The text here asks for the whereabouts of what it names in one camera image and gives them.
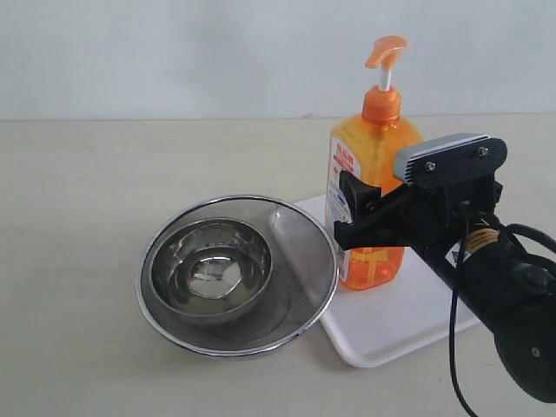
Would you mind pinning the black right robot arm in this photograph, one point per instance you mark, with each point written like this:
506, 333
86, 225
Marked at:
512, 292

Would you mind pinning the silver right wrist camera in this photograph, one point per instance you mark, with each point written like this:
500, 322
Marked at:
449, 160

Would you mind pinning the small stainless steel bowl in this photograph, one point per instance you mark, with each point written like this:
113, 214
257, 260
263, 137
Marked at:
212, 271

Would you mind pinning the white rectangular plastic tray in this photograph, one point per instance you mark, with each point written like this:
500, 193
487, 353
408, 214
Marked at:
367, 328

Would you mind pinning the orange pump soap bottle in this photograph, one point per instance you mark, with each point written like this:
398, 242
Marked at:
365, 145

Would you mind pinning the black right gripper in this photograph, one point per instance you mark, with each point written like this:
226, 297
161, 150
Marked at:
422, 219

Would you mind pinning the steel mesh colander basket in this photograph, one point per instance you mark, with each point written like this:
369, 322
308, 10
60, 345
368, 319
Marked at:
278, 318

